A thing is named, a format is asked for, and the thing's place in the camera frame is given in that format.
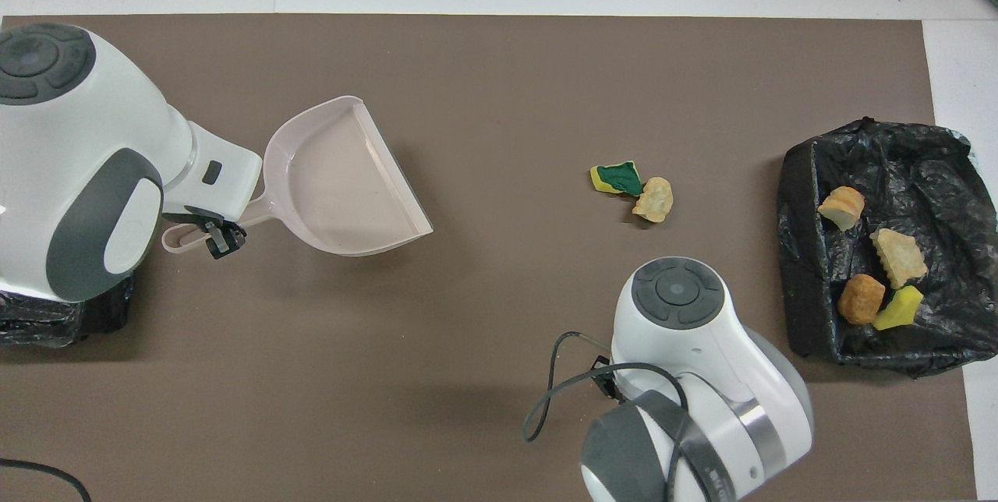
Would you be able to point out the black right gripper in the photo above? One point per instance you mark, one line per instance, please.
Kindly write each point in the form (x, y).
(604, 376)

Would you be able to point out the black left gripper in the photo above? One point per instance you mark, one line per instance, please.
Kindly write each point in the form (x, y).
(204, 216)

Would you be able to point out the beige plastic dustpan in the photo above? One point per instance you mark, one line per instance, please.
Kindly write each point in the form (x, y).
(343, 190)

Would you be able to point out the rounded beige sponge scrap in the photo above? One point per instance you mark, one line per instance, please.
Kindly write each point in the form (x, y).
(653, 200)

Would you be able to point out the green yellow sponge piece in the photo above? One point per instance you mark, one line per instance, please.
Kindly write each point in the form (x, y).
(620, 177)

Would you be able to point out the brown sponge lump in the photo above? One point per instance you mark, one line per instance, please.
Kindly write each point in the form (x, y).
(861, 299)

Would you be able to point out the small yellow green sponge scrap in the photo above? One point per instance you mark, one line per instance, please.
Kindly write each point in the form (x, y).
(898, 311)

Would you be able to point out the large beige sponge chunk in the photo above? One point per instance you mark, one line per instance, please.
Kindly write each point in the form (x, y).
(898, 256)

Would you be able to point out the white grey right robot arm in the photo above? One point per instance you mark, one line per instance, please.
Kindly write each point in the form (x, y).
(686, 354)

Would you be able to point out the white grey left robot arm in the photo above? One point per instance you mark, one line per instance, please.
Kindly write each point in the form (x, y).
(78, 120)

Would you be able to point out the bin with smooth black bag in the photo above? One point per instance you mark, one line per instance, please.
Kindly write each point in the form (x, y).
(31, 323)

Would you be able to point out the bin with crumpled black bag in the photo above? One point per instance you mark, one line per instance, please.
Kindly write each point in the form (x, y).
(811, 268)

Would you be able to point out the brown table mat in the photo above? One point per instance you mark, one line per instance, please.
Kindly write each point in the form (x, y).
(499, 97)

